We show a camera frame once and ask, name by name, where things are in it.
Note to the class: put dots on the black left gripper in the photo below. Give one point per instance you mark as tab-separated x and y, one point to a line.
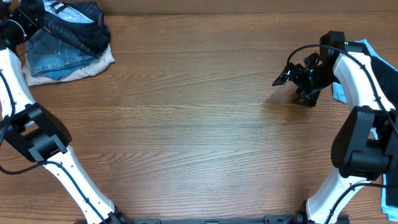
22	14

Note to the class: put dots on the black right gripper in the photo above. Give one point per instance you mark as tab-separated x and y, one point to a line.
311	97

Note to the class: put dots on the blue jeans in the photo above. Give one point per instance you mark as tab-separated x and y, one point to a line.
50	57

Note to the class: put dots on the black printed cycling jersey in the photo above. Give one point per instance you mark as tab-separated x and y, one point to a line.
79	24

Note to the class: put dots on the white cloth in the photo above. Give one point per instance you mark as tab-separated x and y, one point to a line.
93	69

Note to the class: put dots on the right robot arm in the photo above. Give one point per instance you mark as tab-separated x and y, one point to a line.
366	145

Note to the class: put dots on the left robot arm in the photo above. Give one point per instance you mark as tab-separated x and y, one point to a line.
33	130

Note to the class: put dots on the black and light-blue garment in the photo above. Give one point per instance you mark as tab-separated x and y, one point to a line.
386	76

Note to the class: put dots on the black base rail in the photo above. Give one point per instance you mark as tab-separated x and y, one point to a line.
211	221

